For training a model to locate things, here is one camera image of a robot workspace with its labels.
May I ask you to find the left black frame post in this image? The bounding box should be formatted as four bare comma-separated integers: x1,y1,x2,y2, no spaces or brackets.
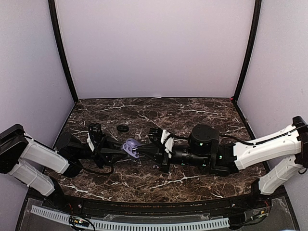
48,0,79,103

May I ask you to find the purple charging case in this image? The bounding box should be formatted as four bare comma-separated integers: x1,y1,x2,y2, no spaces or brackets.
121,139,142,159

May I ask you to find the right black frame post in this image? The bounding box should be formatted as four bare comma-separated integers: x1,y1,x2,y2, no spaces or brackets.
232,0,262,104

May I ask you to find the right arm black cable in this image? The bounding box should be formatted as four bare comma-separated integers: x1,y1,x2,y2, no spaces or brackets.
173,134,256,146

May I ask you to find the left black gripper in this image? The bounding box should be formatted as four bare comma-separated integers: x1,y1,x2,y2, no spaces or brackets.
74,134,130,169

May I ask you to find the white slotted cable duct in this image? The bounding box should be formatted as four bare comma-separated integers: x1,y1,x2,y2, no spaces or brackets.
30,205,230,231

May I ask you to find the black frame post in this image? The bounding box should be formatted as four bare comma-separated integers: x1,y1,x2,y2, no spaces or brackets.
48,0,79,103
232,0,262,104

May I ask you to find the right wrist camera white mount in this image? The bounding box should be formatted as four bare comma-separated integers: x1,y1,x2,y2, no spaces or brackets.
148,127,174,155

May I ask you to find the black earbud charging case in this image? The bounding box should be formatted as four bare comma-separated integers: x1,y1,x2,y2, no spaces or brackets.
116,125,129,132

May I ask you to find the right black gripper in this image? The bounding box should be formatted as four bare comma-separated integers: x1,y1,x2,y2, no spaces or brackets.
136,143,209,174

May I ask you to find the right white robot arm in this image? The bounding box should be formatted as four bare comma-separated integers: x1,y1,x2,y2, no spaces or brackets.
134,116,308,209

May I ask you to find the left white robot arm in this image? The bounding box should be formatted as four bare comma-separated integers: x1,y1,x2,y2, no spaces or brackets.
0,123,127,210

